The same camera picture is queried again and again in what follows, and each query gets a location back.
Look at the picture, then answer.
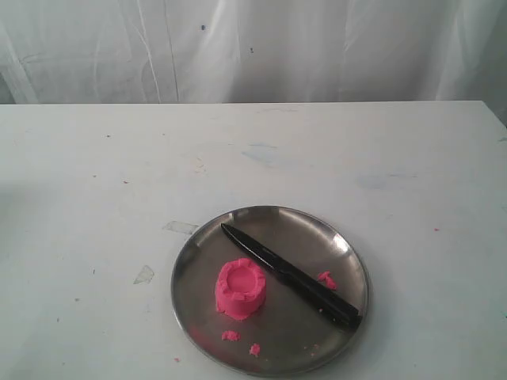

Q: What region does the pink clay lump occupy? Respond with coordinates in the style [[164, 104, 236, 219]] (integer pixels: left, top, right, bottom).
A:
[[215, 258, 266, 321]]

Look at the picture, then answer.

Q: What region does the black knife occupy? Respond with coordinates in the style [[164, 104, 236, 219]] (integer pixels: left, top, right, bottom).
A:
[[221, 223, 362, 330]]

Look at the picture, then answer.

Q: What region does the clear tape piece upper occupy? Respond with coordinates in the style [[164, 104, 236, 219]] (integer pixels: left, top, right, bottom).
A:
[[162, 220, 199, 235]]

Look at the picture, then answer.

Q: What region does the clear tape piece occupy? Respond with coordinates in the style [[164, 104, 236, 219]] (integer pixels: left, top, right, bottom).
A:
[[162, 220, 199, 235], [133, 265, 155, 285]]

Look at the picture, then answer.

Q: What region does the round steel plate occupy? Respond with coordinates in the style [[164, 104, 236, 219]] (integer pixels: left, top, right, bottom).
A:
[[171, 206, 370, 377]]

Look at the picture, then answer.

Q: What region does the pink clay crumb right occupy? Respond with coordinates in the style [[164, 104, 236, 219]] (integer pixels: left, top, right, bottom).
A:
[[318, 271, 337, 291]]

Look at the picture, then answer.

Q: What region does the clear tape piece lower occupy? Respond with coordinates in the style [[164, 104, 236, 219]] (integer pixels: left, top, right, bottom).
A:
[[133, 265, 155, 285]]

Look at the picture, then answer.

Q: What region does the pink clay crumb front-left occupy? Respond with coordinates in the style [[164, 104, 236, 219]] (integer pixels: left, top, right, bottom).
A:
[[221, 330, 241, 342]]

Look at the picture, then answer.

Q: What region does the pink clay crumb front-middle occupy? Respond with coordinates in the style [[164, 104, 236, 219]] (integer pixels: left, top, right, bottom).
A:
[[250, 344, 261, 357]]

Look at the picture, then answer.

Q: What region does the white backdrop curtain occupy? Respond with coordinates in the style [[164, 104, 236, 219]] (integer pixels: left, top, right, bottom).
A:
[[0, 0, 507, 105]]

